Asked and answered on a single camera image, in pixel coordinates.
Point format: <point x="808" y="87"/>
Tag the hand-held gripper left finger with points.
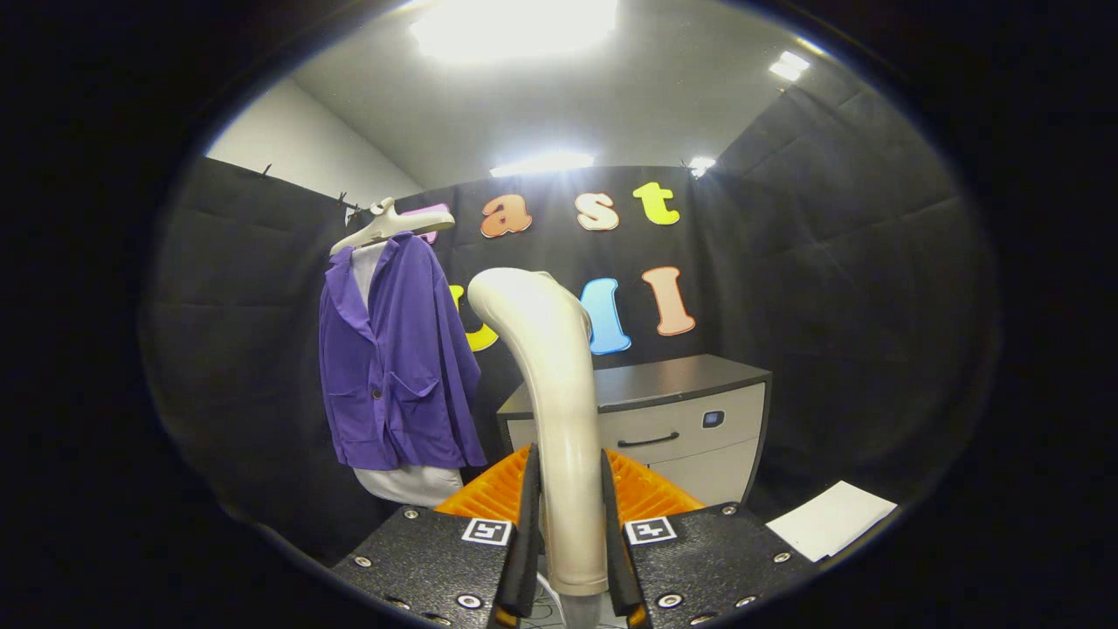
<point x="527" y="559"/>

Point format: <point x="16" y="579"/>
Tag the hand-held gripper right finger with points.
<point x="616" y="559"/>

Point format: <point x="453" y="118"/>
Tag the white shirt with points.
<point x="410" y="485"/>

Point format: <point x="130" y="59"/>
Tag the cream garment steamer head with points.
<point x="559" y="419"/>

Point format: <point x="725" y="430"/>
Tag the purple jacket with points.
<point x="410" y="367"/>

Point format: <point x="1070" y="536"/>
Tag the cream clothes hanger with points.
<point x="384" y="227"/>

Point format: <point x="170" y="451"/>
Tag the grey cabinet with dark top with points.
<point x="681" y="472"/>

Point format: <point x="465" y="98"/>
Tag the white paper sheet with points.
<point x="830" y="520"/>

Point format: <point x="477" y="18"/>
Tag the black backdrop cloth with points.
<point x="550" y="253"/>

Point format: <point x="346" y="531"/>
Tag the black quilted side cloth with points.
<point x="856" y="288"/>
<point x="244" y="332"/>

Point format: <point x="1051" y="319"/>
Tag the long ceiling light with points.
<point x="541" y="164"/>

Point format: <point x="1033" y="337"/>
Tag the small ceiling light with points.
<point x="701" y="164"/>

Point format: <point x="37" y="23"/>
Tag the ceiling light panel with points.
<point x="790" y="65"/>

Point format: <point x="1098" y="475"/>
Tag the large square ceiling light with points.
<point x="515" y="26"/>

